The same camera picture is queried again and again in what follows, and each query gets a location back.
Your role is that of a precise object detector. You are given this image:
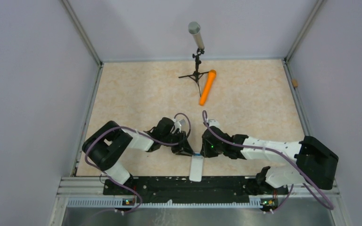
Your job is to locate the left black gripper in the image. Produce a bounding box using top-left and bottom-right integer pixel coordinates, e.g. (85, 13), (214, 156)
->
(161, 130), (195, 156)

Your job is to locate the white remote control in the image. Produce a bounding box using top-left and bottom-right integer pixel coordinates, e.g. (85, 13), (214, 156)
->
(189, 155), (204, 182)

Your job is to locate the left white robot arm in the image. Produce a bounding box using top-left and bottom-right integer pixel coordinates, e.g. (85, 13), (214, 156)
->
(82, 117), (194, 195)

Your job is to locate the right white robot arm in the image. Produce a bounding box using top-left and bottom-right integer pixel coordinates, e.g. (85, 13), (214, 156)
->
(201, 120), (339, 194)

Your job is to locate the orange microphone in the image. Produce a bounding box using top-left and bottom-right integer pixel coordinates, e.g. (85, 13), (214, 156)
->
(199, 70), (217, 106)

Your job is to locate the black tripod mic stand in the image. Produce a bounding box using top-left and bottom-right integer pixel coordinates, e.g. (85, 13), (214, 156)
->
(178, 48), (209, 96)

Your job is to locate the grey microphone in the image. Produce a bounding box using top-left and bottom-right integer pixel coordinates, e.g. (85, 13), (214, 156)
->
(188, 21), (205, 50)

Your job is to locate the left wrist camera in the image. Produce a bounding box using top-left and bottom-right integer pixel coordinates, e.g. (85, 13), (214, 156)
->
(172, 117), (191, 131)

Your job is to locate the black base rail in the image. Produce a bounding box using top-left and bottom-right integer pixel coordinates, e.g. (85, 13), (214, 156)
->
(103, 176), (263, 205)

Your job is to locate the small tan wall knob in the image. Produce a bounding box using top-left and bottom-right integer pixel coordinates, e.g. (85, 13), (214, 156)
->
(291, 79), (298, 89)

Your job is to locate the white cable duct strip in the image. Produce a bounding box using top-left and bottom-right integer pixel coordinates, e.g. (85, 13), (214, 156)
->
(67, 197), (263, 208)

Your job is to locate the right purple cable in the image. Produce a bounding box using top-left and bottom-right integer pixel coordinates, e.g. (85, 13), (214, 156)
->
(202, 110), (335, 210)

